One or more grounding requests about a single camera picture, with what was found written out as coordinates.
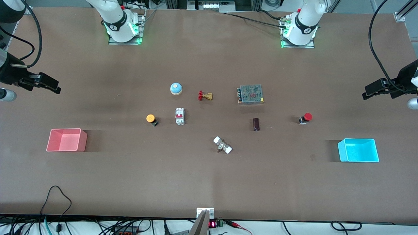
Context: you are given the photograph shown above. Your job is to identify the pink plastic box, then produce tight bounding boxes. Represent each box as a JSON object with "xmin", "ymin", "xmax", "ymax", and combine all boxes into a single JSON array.
[{"xmin": 46, "ymin": 128, "xmax": 88, "ymax": 152}]

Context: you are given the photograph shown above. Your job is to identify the cyan plastic box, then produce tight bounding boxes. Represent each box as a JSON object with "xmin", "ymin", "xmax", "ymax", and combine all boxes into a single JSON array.
[{"xmin": 337, "ymin": 138, "xmax": 380, "ymax": 163}]

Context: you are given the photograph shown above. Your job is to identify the metal mesh power supply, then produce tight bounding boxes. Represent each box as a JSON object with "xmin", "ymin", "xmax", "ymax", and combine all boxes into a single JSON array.
[{"xmin": 237, "ymin": 84, "xmax": 265, "ymax": 105}]

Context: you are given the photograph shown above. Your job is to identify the metal fitting white caps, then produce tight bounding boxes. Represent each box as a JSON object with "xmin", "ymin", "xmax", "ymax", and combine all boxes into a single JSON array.
[{"xmin": 213, "ymin": 136, "xmax": 233, "ymax": 154}]

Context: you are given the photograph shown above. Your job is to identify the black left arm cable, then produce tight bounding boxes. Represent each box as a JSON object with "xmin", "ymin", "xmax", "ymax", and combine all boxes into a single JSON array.
[{"xmin": 369, "ymin": 0, "xmax": 399, "ymax": 86}]

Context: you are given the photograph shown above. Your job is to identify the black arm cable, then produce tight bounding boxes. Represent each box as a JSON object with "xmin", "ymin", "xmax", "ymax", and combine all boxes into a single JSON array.
[
  {"xmin": 0, "ymin": 0, "xmax": 43, "ymax": 69},
  {"xmin": 369, "ymin": 0, "xmax": 399, "ymax": 86}
]

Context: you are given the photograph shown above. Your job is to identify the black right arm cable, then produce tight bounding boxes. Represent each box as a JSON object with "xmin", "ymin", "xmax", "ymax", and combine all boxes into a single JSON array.
[{"xmin": 0, "ymin": 0, "xmax": 43, "ymax": 69}]

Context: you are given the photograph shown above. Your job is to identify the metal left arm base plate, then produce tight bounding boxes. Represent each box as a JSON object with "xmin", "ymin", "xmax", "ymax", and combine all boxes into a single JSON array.
[{"xmin": 280, "ymin": 16, "xmax": 316, "ymax": 49}]

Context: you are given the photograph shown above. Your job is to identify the aluminium profile rail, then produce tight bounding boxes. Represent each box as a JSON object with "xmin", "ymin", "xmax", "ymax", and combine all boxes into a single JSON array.
[{"xmin": 394, "ymin": 0, "xmax": 418, "ymax": 23}]

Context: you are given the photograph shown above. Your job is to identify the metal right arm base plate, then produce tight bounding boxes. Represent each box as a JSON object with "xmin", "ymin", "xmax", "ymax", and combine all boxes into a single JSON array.
[{"xmin": 108, "ymin": 9, "xmax": 146, "ymax": 45}]

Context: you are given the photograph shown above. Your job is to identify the black looped table cable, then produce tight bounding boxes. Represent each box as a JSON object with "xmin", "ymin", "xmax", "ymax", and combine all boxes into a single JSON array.
[{"xmin": 40, "ymin": 185, "xmax": 72, "ymax": 233}]

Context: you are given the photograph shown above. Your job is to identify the black coiled cable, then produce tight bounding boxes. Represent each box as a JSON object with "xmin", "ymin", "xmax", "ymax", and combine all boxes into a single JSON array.
[{"xmin": 331, "ymin": 221, "xmax": 362, "ymax": 231}]

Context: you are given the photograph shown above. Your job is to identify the black cable across table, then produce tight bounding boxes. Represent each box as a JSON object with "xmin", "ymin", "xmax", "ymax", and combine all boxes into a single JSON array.
[{"xmin": 222, "ymin": 10, "xmax": 289, "ymax": 28}]

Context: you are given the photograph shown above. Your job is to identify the red clip lead cable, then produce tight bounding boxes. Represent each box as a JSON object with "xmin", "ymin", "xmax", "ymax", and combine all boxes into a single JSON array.
[{"xmin": 227, "ymin": 220, "xmax": 253, "ymax": 235}]

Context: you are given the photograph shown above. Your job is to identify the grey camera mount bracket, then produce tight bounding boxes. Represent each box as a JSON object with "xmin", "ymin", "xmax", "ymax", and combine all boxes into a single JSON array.
[{"xmin": 188, "ymin": 207, "xmax": 216, "ymax": 235}]

